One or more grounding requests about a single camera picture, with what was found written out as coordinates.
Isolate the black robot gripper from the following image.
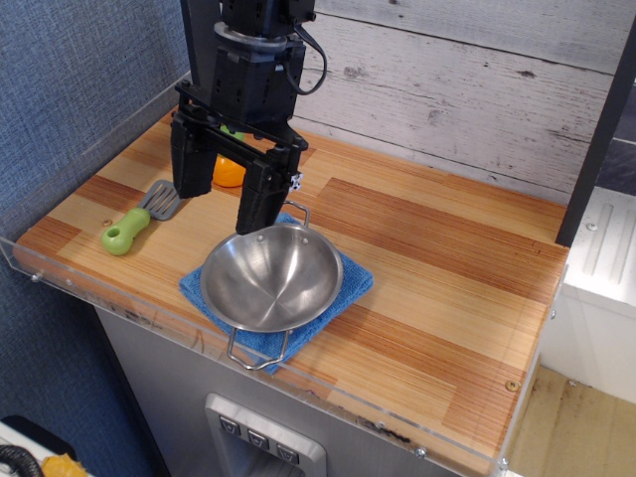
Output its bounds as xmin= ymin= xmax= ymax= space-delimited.
xmin=170 ymin=30 xmax=307 ymax=235

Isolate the stainless steel pot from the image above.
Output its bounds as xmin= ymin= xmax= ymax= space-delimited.
xmin=200 ymin=201 xmax=344 ymax=371

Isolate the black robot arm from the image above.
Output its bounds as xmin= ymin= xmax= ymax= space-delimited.
xmin=171 ymin=1 xmax=316 ymax=235

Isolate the orange toy carrot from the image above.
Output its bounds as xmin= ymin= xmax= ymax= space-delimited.
xmin=212 ymin=154 xmax=245 ymax=188

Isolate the clear acrylic table guard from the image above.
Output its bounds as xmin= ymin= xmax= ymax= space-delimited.
xmin=1 ymin=61 xmax=566 ymax=476

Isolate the silver toy fridge cabinet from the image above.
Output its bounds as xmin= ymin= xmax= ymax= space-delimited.
xmin=97 ymin=310 xmax=449 ymax=476

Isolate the grey dispenser button panel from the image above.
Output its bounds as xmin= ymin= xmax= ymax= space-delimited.
xmin=205 ymin=394 xmax=328 ymax=476

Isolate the black and yellow object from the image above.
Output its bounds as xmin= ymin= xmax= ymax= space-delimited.
xmin=1 ymin=415 xmax=90 ymax=476

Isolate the white ridged appliance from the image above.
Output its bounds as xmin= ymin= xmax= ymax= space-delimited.
xmin=540 ymin=187 xmax=635 ymax=402

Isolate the green handled grey spatula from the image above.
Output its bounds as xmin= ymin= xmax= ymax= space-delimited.
xmin=100 ymin=180 xmax=181 ymax=256

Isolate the dark left vertical post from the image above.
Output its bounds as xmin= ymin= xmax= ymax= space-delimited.
xmin=180 ymin=0 xmax=222 ymax=86

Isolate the dark vertical post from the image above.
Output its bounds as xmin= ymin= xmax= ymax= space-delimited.
xmin=556 ymin=21 xmax=635 ymax=247
xmin=180 ymin=0 xmax=222 ymax=86

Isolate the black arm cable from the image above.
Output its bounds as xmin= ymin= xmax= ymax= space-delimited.
xmin=283 ymin=22 xmax=329 ymax=95

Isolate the dark right vertical post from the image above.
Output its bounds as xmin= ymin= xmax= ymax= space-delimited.
xmin=556 ymin=21 xmax=635 ymax=247

